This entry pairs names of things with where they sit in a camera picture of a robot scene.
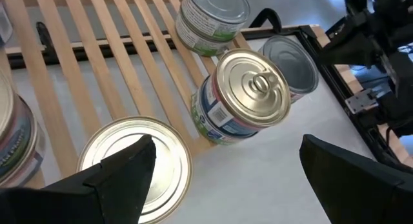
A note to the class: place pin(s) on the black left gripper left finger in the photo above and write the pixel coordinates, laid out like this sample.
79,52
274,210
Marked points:
113,191

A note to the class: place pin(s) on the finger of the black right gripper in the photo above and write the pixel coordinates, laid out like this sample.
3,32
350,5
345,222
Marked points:
351,51

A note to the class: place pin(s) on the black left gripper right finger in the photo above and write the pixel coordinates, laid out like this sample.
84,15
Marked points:
355,188

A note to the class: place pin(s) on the green label tuna can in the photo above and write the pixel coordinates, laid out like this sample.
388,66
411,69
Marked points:
169,172
197,41
216,6
290,66
200,127

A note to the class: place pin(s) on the pink blue label salmon can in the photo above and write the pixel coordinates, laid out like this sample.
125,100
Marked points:
251,88
19,143

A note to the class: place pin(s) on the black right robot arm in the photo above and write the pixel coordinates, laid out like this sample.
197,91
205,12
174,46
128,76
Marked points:
401,98

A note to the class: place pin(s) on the light wooden slatted shelf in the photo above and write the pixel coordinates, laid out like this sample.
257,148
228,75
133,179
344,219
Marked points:
96,72

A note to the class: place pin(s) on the black table clamp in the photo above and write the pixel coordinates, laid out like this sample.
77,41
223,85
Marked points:
269,15

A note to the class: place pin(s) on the grey metal bracket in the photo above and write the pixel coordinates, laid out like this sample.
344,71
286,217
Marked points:
361,100

